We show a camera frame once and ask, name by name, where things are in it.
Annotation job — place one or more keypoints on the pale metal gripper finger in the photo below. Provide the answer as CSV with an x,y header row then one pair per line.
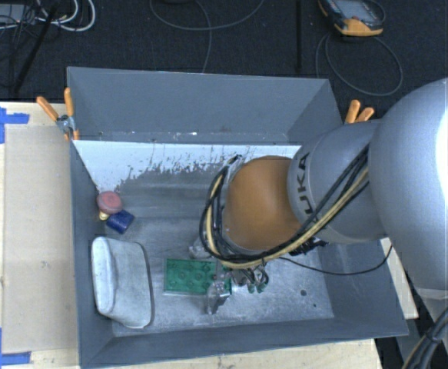
x,y
216,299
198,250

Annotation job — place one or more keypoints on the dark green flat block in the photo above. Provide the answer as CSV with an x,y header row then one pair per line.
x,y
187,277

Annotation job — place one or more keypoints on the white rounded pad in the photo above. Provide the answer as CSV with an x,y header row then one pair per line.
x,y
125,283

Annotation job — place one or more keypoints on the blue block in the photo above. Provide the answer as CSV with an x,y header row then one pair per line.
x,y
120,221

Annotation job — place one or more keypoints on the small yellow piece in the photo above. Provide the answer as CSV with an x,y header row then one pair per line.
x,y
103,216

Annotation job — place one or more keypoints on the grey metal bin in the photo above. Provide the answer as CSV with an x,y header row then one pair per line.
x,y
193,106

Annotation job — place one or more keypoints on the brown cardboard board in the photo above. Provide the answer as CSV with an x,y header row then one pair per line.
x,y
39,244

